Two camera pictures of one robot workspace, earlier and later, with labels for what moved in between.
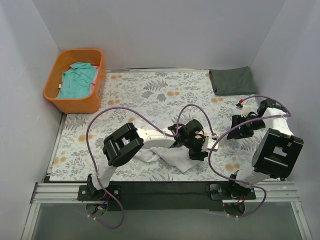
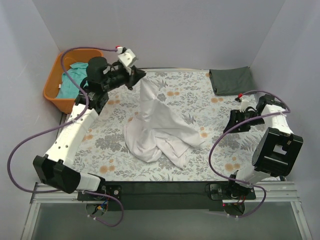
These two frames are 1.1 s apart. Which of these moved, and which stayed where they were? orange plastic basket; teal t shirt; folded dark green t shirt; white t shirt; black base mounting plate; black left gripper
Moved: white t shirt; black left gripper
Stayed: orange plastic basket; black base mounting plate; teal t shirt; folded dark green t shirt
